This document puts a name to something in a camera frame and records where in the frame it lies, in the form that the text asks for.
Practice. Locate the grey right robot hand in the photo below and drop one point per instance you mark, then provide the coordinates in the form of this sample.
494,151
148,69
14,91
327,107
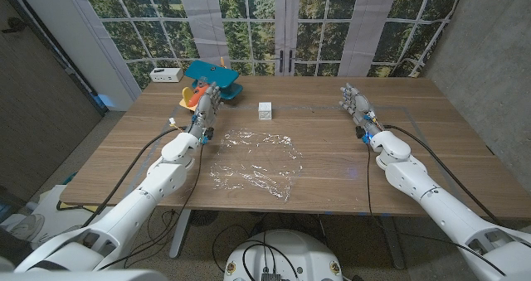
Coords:
359,109

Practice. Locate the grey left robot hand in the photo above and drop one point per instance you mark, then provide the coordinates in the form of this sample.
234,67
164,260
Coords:
203,115

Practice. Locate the teal orange toy plane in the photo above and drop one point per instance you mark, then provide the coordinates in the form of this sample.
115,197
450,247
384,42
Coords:
211,71

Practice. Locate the white cube package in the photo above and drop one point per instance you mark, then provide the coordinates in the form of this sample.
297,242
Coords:
265,111

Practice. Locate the clear plastic wrap sheet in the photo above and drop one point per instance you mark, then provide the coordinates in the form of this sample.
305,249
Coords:
257,161

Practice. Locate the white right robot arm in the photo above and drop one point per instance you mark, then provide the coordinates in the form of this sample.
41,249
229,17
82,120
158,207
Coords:
435,202

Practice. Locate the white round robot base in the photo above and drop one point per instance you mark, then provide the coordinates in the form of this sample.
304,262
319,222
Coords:
286,252

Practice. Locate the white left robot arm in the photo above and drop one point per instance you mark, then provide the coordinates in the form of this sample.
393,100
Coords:
137,198

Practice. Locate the white power strip box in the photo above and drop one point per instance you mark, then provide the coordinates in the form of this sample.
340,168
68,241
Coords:
166,75

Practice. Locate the printed forest window backdrop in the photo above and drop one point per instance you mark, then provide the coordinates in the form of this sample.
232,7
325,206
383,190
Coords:
249,24

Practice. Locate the black round floor object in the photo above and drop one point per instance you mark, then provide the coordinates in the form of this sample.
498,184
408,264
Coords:
203,218

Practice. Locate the grey metal table leg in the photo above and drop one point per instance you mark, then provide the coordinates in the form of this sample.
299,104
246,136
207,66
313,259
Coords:
180,235
392,243

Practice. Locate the white floor sheet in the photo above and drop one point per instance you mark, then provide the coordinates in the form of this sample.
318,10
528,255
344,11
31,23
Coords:
50,206

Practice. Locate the white sneaker shoe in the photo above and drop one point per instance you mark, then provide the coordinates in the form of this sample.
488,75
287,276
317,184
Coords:
27,227

